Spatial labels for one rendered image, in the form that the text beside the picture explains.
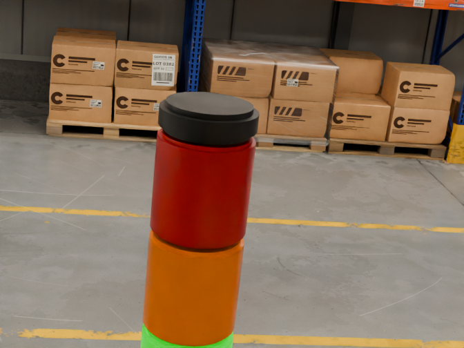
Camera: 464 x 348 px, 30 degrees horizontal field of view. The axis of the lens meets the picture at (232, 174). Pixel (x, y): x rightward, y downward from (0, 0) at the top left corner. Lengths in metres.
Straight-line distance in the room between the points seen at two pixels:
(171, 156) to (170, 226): 0.04
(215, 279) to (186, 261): 0.02
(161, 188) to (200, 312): 0.07
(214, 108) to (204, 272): 0.08
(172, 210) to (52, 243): 5.58
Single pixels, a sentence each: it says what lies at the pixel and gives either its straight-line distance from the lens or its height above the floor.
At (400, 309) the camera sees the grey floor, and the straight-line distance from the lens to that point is 5.62.
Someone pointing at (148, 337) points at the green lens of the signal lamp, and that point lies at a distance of 0.47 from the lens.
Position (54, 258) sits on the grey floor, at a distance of 5.78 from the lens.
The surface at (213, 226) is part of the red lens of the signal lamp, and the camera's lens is 0.43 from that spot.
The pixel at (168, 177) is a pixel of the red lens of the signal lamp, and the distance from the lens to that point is 0.42.
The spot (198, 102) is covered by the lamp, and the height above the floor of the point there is 2.34.
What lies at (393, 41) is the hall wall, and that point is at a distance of 9.90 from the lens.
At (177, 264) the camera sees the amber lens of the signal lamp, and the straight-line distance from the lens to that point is 0.43.
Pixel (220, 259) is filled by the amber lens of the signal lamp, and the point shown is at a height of 2.27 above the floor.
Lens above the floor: 2.45
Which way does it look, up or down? 19 degrees down
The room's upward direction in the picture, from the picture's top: 6 degrees clockwise
